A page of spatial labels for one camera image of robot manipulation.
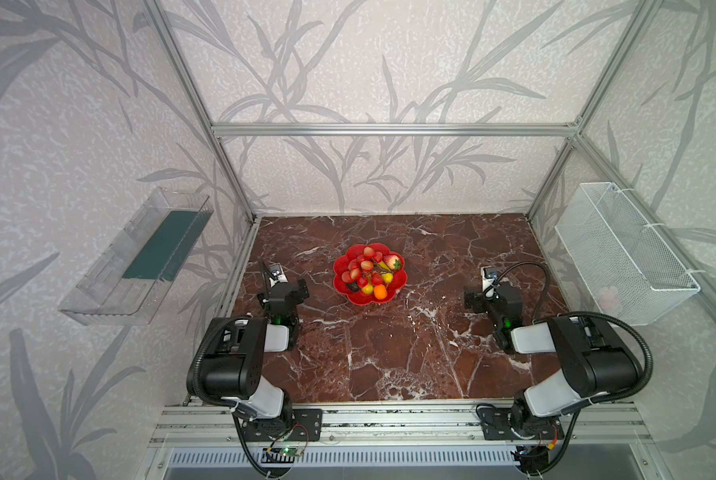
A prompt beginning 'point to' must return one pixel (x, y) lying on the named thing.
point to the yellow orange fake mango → (367, 289)
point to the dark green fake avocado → (353, 286)
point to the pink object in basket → (609, 302)
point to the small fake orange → (380, 292)
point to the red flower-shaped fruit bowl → (340, 266)
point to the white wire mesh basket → (631, 273)
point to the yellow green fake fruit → (388, 277)
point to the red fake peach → (392, 261)
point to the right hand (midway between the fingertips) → (482, 275)
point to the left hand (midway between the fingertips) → (286, 269)
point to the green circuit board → (284, 450)
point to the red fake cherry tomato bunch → (363, 269)
